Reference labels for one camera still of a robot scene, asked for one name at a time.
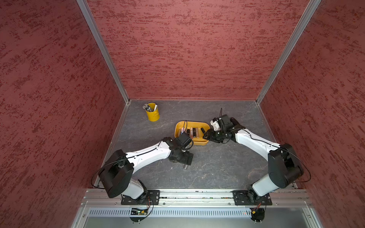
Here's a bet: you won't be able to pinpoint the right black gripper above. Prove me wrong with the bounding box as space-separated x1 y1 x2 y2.
202 128 226 143

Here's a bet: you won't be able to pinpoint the yellow plastic storage box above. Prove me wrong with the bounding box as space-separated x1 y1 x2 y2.
175 121 210 146

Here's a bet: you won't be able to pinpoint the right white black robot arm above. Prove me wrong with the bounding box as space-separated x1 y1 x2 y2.
203 115 304 204

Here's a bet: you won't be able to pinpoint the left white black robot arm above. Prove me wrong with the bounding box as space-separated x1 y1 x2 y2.
98 133 194 203

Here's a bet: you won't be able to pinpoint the black rectangular block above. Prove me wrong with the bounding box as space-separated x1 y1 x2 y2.
230 117 240 126

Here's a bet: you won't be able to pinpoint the yellow metal pen cup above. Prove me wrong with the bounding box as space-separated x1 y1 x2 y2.
146 106 160 122

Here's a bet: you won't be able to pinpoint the pens in yellow cup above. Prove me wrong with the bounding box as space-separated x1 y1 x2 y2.
143 103 157 112

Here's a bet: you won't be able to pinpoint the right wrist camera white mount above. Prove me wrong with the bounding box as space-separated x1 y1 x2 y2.
210 118 221 131

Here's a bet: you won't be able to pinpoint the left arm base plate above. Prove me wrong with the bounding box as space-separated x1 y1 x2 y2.
121 190 160 206

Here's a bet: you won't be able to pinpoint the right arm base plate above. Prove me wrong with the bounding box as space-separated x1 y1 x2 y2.
232 190 272 206

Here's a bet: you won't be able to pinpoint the aluminium front rail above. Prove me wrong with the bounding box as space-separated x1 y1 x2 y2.
81 189 314 208

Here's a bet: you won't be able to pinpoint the right aluminium corner post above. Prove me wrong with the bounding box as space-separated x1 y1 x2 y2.
256 0 321 106

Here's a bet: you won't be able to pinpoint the aluminium corner post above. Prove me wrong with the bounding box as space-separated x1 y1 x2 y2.
77 0 130 105
256 0 321 106

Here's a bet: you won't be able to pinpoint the left aluminium corner post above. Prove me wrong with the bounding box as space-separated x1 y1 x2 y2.
77 0 130 105

